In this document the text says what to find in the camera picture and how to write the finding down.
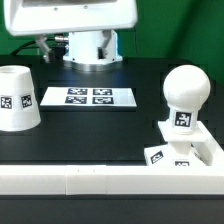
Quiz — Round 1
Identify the white lamp base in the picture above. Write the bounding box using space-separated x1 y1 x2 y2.
144 121 205 169

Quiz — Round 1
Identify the white marker sheet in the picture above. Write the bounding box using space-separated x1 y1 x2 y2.
41 87 137 107

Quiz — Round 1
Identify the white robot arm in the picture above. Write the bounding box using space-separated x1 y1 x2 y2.
3 0 138 71

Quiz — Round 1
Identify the white L-shaped fence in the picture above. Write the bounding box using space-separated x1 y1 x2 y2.
0 122 224 195

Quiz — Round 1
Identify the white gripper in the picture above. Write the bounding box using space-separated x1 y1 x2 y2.
3 0 138 63

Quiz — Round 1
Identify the white lamp bulb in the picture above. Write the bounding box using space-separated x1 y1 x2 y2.
163 65 211 134

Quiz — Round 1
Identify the white lamp hood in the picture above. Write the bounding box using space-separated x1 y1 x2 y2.
0 65 41 132

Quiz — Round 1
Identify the black cable with connector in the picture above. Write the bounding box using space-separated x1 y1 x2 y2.
9 34 70 58

